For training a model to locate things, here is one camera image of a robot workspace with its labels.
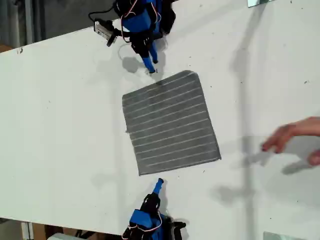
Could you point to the shiny metal plate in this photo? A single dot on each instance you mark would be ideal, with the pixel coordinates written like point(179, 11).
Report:
point(257, 2)

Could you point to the person's hand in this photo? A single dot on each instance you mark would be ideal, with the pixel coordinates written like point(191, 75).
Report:
point(287, 132)

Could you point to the black camera box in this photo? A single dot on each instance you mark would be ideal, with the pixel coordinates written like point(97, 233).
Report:
point(178, 230)
point(103, 30)

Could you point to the grey striped square towel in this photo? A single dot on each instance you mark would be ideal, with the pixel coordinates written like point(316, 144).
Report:
point(170, 122)

